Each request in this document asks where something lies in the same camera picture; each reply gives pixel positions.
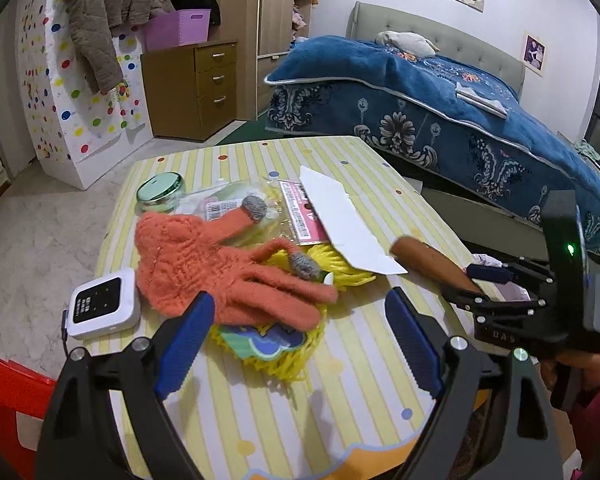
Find brown drawer cabinet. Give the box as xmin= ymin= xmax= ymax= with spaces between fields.
xmin=141 ymin=41 xmax=238 ymax=142

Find clear plastic bag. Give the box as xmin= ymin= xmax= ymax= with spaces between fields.
xmin=175 ymin=180 xmax=281 ymax=248

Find green round tin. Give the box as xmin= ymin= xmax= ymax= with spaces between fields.
xmin=136 ymin=172 xmax=187 ymax=216

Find small wall photo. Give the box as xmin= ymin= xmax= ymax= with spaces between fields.
xmin=523 ymin=33 xmax=547 ymax=77

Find red snack packet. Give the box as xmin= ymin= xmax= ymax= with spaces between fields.
xmin=278 ymin=180 xmax=331 ymax=246

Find brown wooden knife handle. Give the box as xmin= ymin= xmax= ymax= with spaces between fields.
xmin=391 ymin=237 xmax=486 ymax=301

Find green rug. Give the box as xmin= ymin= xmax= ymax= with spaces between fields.
xmin=207 ymin=119 xmax=281 ymax=147

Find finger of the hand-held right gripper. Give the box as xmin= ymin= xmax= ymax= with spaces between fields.
xmin=439 ymin=282 xmax=549 ymax=318
xmin=466 ymin=257 xmax=556 ymax=288

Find trash bin with pink bag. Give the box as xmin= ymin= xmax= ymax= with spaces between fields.
xmin=467 ymin=254 xmax=536 ymax=303

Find yellow foam fruit net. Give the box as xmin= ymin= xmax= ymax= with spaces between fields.
xmin=210 ymin=240 xmax=376 ymax=381

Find white pillow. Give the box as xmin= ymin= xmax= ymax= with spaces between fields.
xmin=376 ymin=31 xmax=440 ymax=56

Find brown quilted jacket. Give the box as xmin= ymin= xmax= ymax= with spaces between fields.
xmin=62 ymin=0 xmax=176 ymax=95

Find red plastic stool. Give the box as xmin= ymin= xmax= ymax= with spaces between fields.
xmin=0 ymin=347 xmax=56 ymax=480

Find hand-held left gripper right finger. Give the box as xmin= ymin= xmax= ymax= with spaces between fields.
xmin=384 ymin=287 xmax=566 ymax=480

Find white pocket device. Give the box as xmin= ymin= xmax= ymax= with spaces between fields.
xmin=67 ymin=267 xmax=142 ymax=341

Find wooden wardrobe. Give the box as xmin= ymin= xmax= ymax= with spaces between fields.
xmin=207 ymin=0 xmax=301 ymax=123

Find white knife blade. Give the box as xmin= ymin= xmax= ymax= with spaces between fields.
xmin=299 ymin=165 xmax=408 ymax=276

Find white folded cloth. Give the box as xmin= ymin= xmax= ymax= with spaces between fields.
xmin=455 ymin=81 xmax=508 ymax=120

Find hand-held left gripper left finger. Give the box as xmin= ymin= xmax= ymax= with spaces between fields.
xmin=35 ymin=291 xmax=216 ymax=480

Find person's right hand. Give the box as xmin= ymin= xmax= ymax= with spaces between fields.
xmin=539 ymin=332 xmax=600 ymax=396

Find white polka-dot cabinet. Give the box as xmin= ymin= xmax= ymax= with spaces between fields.
xmin=15 ymin=0 xmax=153 ymax=191

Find purple plastic basket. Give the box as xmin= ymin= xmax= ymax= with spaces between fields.
xmin=142 ymin=8 xmax=212 ymax=52

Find orange knitted glove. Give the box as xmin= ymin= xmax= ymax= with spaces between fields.
xmin=134 ymin=195 xmax=340 ymax=333

